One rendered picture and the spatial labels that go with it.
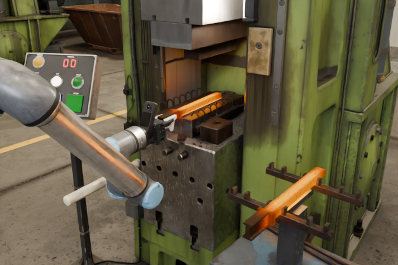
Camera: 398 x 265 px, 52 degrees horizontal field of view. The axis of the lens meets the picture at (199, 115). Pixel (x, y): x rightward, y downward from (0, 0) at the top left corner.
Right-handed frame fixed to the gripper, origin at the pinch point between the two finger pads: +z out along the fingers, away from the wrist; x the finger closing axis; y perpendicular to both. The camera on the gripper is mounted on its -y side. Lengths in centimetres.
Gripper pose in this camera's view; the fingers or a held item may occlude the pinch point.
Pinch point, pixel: (172, 114)
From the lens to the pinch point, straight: 162.9
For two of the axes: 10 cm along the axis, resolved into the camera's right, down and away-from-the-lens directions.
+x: 8.2, 1.9, -5.4
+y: 0.2, 9.3, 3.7
